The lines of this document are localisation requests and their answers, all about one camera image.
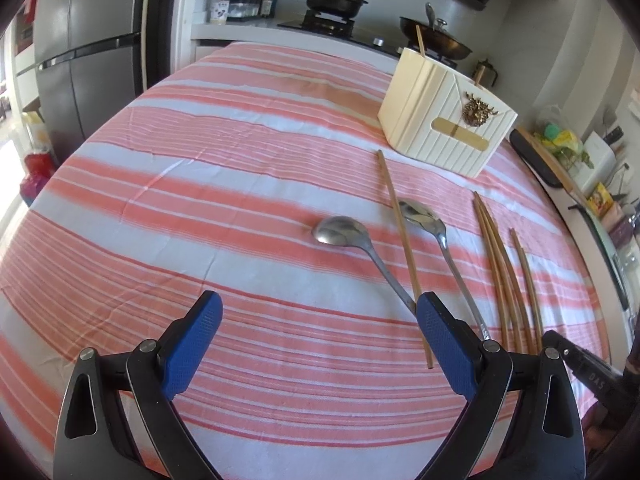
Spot white knife block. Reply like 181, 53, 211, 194
575, 130, 618, 193

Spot metal spoon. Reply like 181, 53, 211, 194
398, 199, 493, 342
312, 215, 418, 317

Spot dark wok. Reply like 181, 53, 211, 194
399, 2, 473, 61

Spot glass wok lid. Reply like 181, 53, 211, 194
406, 17, 471, 43

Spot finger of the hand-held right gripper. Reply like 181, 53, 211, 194
542, 330, 589, 369

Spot wooden cutting board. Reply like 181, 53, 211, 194
515, 127, 593, 208

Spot black clay pot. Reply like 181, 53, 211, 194
305, 0, 369, 16

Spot pink striped tablecloth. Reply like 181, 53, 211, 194
0, 42, 613, 480

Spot red bag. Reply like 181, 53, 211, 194
20, 149, 57, 206

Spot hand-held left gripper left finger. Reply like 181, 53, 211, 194
52, 290, 223, 480

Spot plastic bag yellow green contents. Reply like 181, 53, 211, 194
532, 105, 596, 171

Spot grey refrigerator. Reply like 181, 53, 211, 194
15, 0, 151, 161

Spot black gas stove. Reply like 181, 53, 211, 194
277, 9, 461, 73

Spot cream utensil holder box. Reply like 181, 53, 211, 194
377, 46, 518, 178

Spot dark oil kettle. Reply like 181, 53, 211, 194
475, 57, 497, 88

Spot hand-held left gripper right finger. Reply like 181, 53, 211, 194
416, 290, 587, 480

